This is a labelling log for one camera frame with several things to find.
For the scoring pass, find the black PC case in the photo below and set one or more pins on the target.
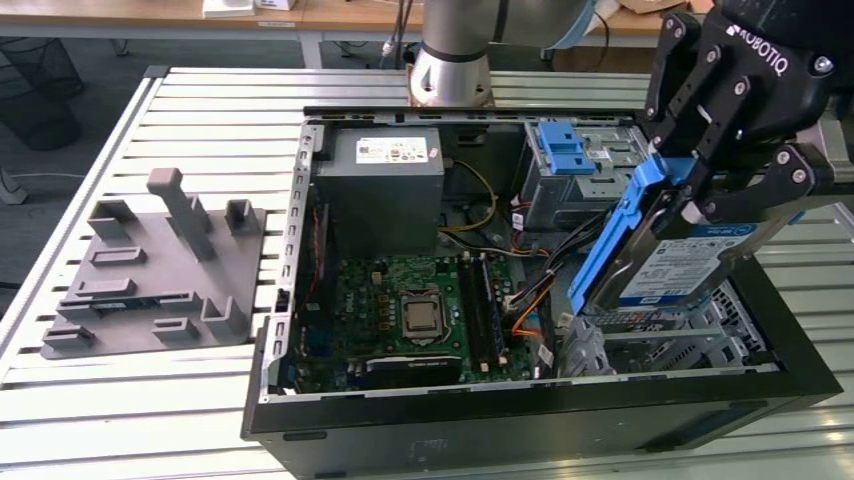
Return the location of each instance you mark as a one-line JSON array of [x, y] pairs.
[[467, 430]]

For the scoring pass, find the metal optical drive cage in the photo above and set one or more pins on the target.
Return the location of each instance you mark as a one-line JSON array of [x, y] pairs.
[[574, 200]]

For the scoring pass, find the black graphics card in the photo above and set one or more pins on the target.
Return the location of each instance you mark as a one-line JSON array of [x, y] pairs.
[[413, 370]]

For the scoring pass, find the blue plastic drive latch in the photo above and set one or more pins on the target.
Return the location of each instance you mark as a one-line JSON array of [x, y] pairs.
[[560, 150]]

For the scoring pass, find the grey stand foot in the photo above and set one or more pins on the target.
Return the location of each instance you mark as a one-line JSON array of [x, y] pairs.
[[14, 195]]

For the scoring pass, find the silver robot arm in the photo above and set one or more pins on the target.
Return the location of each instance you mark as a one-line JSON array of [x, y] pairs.
[[453, 30]]

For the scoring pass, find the RAM stick in motherboard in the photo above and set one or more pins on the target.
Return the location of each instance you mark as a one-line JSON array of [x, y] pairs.
[[495, 315]]

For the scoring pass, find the grey power supply unit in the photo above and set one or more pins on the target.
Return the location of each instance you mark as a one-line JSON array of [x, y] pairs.
[[380, 210]]

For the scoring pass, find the grey parts rack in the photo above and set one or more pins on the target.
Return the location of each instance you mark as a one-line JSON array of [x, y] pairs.
[[173, 280]]

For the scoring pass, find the RAM stick on rack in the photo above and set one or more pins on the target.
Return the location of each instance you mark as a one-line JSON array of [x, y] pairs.
[[127, 304]]

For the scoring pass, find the wooden desk white frame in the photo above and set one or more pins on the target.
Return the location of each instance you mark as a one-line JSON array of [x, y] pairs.
[[287, 17]]

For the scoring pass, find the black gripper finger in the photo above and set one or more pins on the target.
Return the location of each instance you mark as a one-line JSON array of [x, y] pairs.
[[794, 170], [674, 60]]

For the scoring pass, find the silver CPU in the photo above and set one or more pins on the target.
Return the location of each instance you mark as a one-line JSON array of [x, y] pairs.
[[421, 317]]

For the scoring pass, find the hard disk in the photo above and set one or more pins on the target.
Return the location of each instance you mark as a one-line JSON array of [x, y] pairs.
[[674, 270]]

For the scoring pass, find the black RAM slot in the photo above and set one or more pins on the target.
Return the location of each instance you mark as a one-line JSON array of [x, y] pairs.
[[475, 310]]

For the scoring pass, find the plain white box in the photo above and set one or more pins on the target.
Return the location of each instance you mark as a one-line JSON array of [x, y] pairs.
[[229, 7]]

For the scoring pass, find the white box with label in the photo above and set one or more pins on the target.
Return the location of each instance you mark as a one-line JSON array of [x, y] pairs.
[[275, 4]]

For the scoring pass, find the brown cardboard piece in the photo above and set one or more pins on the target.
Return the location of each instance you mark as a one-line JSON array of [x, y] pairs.
[[640, 6]]

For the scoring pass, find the green motherboard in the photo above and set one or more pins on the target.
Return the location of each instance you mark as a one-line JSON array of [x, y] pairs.
[[363, 280]]

